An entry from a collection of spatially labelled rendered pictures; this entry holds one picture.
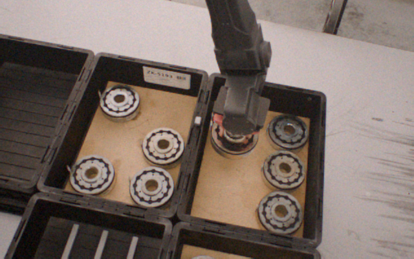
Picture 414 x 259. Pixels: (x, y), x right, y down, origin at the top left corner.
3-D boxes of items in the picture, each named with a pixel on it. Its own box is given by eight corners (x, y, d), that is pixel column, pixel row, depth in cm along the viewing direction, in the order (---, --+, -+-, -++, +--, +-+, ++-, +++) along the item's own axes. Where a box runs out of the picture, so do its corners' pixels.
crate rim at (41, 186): (98, 56, 108) (96, 50, 106) (209, 76, 106) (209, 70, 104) (37, 194, 86) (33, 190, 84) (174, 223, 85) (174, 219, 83)
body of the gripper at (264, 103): (261, 131, 79) (269, 111, 73) (211, 116, 80) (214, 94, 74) (269, 104, 82) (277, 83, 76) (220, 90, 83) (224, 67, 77)
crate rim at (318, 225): (209, 76, 106) (209, 70, 104) (324, 98, 105) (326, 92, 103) (174, 223, 85) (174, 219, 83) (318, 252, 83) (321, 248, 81)
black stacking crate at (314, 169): (207, 99, 114) (210, 72, 105) (313, 118, 113) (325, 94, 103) (176, 236, 93) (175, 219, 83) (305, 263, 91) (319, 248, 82)
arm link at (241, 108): (269, 35, 65) (217, 36, 68) (258, 93, 59) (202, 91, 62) (277, 83, 74) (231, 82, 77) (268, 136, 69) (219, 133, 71)
